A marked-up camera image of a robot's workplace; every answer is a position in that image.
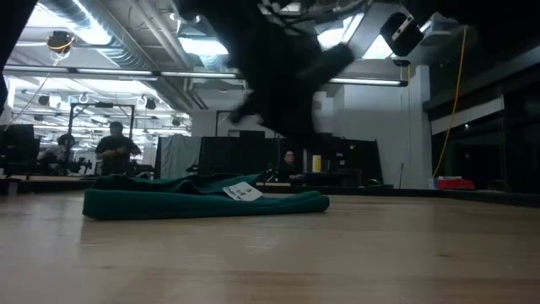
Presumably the black partition panel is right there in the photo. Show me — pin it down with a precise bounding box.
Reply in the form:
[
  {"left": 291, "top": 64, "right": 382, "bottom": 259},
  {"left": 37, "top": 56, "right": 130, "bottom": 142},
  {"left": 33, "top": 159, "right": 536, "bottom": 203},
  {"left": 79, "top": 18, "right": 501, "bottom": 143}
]
[{"left": 197, "top": 129, "right": 282, "bottom": 176}]

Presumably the black aluminium table frame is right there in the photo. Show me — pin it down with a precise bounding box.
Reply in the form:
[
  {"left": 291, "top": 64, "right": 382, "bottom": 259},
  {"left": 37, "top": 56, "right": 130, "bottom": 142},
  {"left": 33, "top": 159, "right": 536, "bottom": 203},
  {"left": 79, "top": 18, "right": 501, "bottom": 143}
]
[{"left": 0, "top": 176, "right": 540, "bottom": 209}]

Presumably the black background rig frame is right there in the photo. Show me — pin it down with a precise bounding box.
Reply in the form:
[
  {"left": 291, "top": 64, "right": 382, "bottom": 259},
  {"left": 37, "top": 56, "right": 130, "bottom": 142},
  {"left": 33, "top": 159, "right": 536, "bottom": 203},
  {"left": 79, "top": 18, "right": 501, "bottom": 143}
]
[
  {"left": 67, "top": 100, "right": 137, "bottom": 176},
  {"left": 214, "top": 109, "right": 237, "bottom": 138}
]

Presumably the white towel label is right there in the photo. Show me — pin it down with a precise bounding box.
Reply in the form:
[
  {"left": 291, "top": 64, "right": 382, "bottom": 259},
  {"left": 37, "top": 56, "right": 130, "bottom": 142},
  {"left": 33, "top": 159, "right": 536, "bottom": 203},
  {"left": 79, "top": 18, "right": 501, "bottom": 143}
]
[{"left": 222, "top": 181, "right": 265, "bottom": 203}]

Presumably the grey curtain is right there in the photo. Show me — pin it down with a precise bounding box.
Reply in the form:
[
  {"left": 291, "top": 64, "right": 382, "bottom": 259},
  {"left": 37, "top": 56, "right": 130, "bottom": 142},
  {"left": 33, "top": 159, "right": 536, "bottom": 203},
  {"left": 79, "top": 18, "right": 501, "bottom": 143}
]
[{"left": 154, "top": 133, "right": 203, "bottom": 183}]

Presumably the long linear ceiling light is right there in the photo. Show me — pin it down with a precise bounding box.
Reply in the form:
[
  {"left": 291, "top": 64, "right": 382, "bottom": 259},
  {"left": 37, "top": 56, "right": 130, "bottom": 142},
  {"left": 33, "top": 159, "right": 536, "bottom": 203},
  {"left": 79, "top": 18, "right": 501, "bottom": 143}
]
[{"left": 3, "top": 64, "right": 409, "bottom": 88}]

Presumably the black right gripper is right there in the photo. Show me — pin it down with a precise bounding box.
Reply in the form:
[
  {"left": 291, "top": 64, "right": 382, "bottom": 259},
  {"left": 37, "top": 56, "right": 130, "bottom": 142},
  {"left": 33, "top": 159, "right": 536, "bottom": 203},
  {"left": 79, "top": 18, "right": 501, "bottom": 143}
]
[{"left": 175, "top": 0, "right": 356, "bottom": 137}]

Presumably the red box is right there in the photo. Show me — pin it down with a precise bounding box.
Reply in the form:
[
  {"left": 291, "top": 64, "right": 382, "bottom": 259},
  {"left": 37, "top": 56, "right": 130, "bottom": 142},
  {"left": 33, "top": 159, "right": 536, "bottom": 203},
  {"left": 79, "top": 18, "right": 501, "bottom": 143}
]
[{"left": 435, "top": 176, "right": 477, "bottom": 192}]

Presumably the round black ceiling device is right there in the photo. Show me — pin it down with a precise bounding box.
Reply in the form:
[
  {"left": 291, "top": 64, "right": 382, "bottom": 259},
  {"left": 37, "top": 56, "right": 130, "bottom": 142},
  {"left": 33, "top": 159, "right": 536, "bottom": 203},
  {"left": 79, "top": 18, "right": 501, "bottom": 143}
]
[{"left": 45, "top": 30, "right": 77, "bottom": 55}]

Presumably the black monitor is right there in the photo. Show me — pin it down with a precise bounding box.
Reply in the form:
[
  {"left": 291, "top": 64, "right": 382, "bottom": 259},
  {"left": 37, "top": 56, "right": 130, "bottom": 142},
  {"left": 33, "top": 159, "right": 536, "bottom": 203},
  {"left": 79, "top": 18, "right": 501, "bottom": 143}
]
[{"left": 0, "top": 123, "right": 42, "bottom": 176}]

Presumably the black cabinet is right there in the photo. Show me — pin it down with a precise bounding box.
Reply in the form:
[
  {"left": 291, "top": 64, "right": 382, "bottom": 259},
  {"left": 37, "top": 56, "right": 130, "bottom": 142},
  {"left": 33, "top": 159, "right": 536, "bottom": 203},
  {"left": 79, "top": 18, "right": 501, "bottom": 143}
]
[{"left": 304, "top": 133, "right": 384, "bottom": 189}]

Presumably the person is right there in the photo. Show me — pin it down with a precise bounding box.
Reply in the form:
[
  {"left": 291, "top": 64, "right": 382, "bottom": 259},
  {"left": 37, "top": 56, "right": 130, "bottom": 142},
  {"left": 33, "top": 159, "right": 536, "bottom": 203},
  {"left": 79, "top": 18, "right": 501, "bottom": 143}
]
[
  {"left": 36, "top": 133, "right": 78, "bottom": 175},
  {"left": 278, "top": 149, "right": 305, "bottom": 183},
  {"left": 94, "top": 121, "right": 143, "bottom": 176}
]

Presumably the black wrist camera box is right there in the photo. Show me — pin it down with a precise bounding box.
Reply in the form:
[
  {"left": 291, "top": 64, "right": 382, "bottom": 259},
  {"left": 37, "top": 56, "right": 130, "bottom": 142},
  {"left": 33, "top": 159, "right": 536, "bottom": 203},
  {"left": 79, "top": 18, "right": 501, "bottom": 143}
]
[{"left": 378, "top": 11, "right": 425, "bottom": 58}]

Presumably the yellow hanging cable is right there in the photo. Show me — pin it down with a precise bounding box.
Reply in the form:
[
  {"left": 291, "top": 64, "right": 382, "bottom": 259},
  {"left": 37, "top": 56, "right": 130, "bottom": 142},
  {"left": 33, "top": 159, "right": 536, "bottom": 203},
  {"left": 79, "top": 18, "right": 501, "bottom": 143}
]
[{"left": 431, "top": 24, "right": 468, "bottom": 179}]

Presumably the teal microfiber towel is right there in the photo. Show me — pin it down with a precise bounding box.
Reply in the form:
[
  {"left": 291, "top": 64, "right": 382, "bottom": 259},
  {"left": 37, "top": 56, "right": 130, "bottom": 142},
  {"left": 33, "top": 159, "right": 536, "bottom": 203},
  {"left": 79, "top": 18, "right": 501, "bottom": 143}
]
[{"left": 82, "top": 171, "right": 332, "bottom": 221}]

